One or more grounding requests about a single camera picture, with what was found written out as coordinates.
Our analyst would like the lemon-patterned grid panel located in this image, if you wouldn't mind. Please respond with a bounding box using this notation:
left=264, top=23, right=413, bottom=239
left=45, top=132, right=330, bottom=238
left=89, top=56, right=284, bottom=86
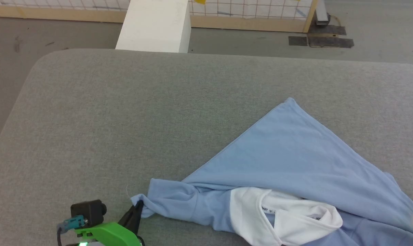
left=0, top=0, right=319, bottom=34

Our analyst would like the left teal plug black cable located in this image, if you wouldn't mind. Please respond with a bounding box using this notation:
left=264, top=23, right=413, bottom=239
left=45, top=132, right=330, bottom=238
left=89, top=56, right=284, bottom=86
left=57, top=215, right=88, bottom=246

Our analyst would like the dark floor base plate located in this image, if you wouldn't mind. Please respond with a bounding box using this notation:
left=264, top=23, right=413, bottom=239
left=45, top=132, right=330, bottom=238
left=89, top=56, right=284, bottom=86
left=307, top=25, right=355, bottom=49

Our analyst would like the grey metal partition foot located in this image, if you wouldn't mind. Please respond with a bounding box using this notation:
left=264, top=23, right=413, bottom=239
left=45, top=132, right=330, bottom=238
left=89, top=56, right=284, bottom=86
left=315, top=0, right=331, bottom=27

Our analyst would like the white rectangular box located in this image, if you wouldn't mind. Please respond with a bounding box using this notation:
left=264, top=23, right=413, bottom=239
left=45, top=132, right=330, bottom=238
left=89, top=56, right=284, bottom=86
left=115, top=0, right=192, bottom=54

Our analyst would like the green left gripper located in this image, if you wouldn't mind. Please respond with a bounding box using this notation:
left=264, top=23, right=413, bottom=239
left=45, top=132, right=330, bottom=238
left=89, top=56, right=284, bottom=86
left=75, top=201, right=145, bottom=246

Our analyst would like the light blue white garment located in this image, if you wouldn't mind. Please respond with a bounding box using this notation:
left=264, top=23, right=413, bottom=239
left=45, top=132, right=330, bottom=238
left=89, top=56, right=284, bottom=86
left=130, top=97, right=413, bottom=246

